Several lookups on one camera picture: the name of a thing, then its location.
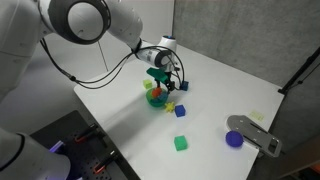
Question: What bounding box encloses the yellow-green sticky note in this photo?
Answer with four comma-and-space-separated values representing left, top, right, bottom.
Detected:
249, 111, 264, 121

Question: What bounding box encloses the light blue toy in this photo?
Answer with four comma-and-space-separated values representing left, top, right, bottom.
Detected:
157, 92, 168, 101

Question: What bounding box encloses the black tripod stand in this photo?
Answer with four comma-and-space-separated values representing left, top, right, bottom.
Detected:
278, 47, 320, 95

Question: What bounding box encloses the right orange-handled clamp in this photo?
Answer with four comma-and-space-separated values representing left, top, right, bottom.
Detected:
93, 151, 117, 174

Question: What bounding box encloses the dark blue cube near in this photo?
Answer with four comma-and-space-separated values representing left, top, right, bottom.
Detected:
175, 105, 186, 117

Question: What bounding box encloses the green bowl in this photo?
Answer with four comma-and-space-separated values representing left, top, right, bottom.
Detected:
146, 89, 167, 107

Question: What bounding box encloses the yellow-green cube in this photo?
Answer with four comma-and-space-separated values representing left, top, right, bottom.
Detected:
143, 79, 152, 89

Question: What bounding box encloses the green cube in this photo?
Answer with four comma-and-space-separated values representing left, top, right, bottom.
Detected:
174, 136, 188, 151

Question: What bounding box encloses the dark blue ball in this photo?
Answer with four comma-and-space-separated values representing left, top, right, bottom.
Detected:
225, 131, 243, 148

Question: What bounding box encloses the orange-handled clamp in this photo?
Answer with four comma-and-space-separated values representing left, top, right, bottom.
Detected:
93, 151, 117, 174
74, 124, 98, 143

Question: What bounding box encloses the dark blue cube far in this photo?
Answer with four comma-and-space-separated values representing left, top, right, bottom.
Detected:
180, 81, 189, 91

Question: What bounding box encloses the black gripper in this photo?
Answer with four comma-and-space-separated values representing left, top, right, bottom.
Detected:
166, 72, 175, 91

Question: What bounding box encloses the yellow star toy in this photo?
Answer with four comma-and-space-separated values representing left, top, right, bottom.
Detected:
165, 102, 175, 113

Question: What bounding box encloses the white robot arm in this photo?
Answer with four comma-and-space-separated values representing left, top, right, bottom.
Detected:
0, 0, 176, 99

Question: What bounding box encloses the left orange-handled clamp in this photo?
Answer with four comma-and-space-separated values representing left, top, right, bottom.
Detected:
74, 124, 98, 143

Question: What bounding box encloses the orange toy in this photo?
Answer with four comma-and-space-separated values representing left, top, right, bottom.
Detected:
151, 87, 162, 98

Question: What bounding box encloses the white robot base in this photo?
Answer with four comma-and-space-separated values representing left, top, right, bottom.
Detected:
0, 128, 71, 180

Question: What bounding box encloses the dark blue cube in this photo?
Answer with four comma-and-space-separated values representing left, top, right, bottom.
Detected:
175, 105, 186, 117
180, 81, 189, 91

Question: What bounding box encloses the black perforated base board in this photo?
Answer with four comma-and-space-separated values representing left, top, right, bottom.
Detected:
31, 111, 140, 180

